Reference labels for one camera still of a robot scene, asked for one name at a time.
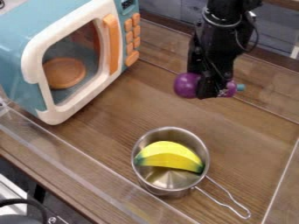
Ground orange microwave turntable plate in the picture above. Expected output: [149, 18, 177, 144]
[42, 57, 86, 89]

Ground silver pot with wire handle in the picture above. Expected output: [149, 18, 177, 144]
[130, 126, 250, 220]

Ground blue toy microwave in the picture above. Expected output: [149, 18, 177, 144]
[0, 0, 141, 125]

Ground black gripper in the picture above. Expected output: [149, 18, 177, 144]
[186, 20, 254, 100]

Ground purple toy eggplant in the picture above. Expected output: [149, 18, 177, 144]
[172, 73, 245, 99]

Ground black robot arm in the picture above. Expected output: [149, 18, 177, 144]
[186, 0, 261, 99]

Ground black cable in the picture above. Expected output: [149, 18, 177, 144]
[0, 199, 49, 224]

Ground yellow green toy banana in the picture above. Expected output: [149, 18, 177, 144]
[133, 141, 204, 174]

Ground clear acrylic barrier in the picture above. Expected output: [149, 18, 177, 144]
[0, 101, 197, 224]

